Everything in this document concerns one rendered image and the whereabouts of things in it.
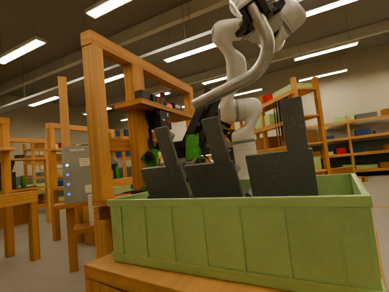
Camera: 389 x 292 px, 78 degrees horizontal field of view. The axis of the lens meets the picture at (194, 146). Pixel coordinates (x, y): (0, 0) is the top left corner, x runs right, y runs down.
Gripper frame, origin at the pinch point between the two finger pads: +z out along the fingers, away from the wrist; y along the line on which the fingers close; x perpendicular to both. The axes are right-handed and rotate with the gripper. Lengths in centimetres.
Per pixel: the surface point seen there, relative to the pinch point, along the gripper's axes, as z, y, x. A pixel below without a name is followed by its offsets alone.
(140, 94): -92, -96, -36
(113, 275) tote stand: 21, -55, 40
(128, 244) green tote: 14, -53, 36
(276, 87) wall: -1049, -85, -71
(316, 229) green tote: 16.6, -6.9, 43.6
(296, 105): 3.0, -1.2, 22.9
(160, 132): 2.7, -35.6, 12.6
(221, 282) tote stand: 19, -28, 48
